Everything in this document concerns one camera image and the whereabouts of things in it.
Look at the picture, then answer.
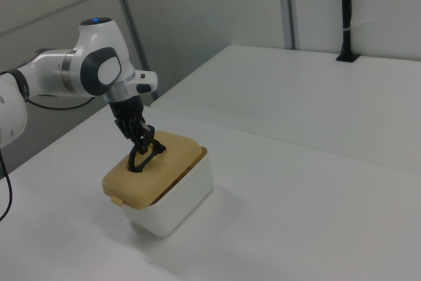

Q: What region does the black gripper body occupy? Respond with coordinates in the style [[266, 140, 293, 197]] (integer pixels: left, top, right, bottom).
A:
[[107, 95, 145, 122]]

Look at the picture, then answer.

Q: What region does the black cable post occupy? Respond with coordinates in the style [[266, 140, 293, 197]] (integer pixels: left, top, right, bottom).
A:
[[335, 0, 359, 63]]

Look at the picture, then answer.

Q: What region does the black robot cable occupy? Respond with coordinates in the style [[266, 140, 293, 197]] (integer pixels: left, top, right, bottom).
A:
[[0, 95, 99, 222]]

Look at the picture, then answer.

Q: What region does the white side table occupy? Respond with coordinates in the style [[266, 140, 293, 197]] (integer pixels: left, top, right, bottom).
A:
[[150, 43, 421, 176]]

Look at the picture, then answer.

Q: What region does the black folding lid handle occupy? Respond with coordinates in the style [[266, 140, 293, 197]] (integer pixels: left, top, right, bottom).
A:
[[127, 139, 168, 174]]

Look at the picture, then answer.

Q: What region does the grey partition post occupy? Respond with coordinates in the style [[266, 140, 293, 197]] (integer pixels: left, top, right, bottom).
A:
[[278, 0, 301, 50], [109, 0, 158, 101]]

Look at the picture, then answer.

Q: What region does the white plastic tool case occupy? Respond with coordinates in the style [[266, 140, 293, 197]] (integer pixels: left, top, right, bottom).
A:
[[123, 147, 214, 238]]

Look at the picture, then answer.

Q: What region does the beige plastic case lid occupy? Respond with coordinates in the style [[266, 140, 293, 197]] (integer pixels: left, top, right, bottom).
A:
[[101, 130, 202, 211]]

